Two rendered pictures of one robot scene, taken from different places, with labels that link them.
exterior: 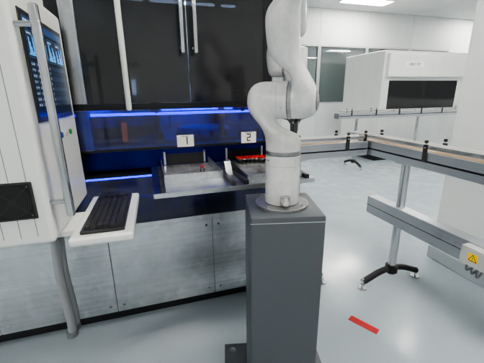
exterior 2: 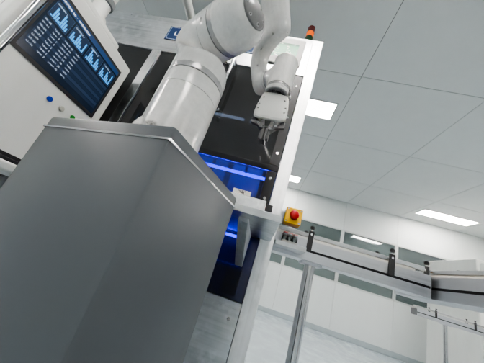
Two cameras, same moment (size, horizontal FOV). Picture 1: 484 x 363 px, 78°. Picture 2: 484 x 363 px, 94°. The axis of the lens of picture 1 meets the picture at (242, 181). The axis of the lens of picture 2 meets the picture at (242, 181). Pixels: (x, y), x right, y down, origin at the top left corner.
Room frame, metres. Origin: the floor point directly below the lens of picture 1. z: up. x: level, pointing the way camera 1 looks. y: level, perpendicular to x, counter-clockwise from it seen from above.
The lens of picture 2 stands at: (0.73, -0.47, 0.73)
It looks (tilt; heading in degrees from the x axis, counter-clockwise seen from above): 20 degrees up; 27
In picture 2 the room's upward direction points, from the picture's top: 18 degrees clockwise
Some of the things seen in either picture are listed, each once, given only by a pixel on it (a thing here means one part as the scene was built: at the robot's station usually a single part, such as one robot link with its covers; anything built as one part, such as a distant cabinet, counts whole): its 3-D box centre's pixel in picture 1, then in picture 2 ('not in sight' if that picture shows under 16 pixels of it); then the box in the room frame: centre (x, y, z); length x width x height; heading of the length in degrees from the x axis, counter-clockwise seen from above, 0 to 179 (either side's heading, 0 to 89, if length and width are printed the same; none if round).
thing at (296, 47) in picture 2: not in sight; (284, 51); (1.61, -0.03, 1.96); 0.21 x 0.01 x 0.21; 107
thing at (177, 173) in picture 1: (189, 168); not in sight; (1.43, 0.26, 0.90); 0.34 x 0.26 x 0.04; 17
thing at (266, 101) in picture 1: (274, 118); (203, 55); (1.03, -0.11, 1.16); 0.19 x 0.12 x 0.24; 72
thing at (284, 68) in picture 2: (294, 65); (281, 76); (1.27, -0.22, 1.35); 0.09 x 0.08 x 0.13; 72
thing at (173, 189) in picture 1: (226, 173); (184, 207); (1.42, 0.08, 0.87); 0.70 x 0.48 x 0.02; 107
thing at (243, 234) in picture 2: not in sight; (240, 245); (1.48, -0.17, 0.79); 0.34 x 0.03 x 0.13; 17
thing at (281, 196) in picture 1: (282, 178); (177, 123); (1.02, -0.14, 0.95); 0.19 x 0.19 x 0.18
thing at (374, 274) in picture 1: (390, 273); not in sight; (1.76, -1.00, 0.07); 0.50 x 0.08 x 0.14; 107
